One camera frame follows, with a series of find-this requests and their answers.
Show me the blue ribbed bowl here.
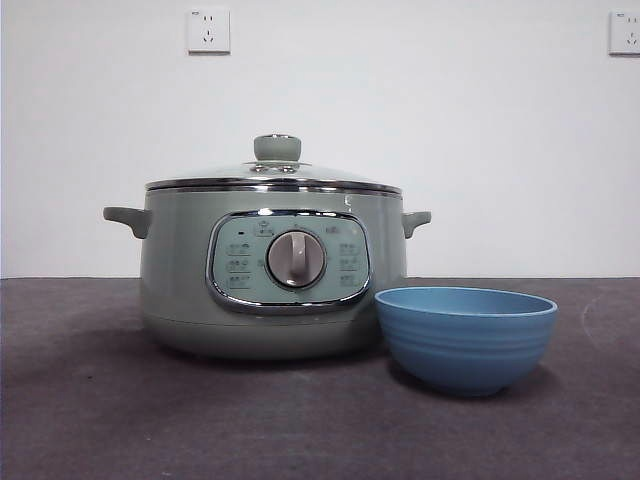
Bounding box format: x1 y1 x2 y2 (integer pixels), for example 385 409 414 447
374 286 559 399

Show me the white wall socket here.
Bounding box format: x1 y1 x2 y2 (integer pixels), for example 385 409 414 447
187 8 232 55
608 10 640 56

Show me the pale green electric steamer pot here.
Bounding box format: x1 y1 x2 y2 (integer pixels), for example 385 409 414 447
102 185 432 359

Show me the glass lid with green knob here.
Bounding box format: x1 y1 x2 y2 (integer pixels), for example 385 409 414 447
144 133 404 194

